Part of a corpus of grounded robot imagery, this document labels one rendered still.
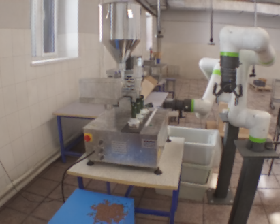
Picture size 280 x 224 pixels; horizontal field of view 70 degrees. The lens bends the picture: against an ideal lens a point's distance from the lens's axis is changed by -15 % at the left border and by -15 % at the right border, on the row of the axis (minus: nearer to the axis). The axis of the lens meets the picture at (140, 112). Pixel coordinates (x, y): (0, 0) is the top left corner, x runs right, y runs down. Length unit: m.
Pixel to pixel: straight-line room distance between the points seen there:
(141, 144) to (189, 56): 10.38
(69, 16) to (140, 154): 2.99
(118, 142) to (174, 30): 10.51
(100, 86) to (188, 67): 10.39
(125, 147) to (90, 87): 0.43
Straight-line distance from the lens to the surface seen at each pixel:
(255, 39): 1.01
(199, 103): 1.56
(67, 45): 3.97
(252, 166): 1.59
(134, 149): 1.45
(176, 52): 11.68
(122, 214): 1.40
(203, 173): 2.30
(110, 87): 1.40
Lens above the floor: 1.53
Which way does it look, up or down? 16 degrees down
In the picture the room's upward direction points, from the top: straight up
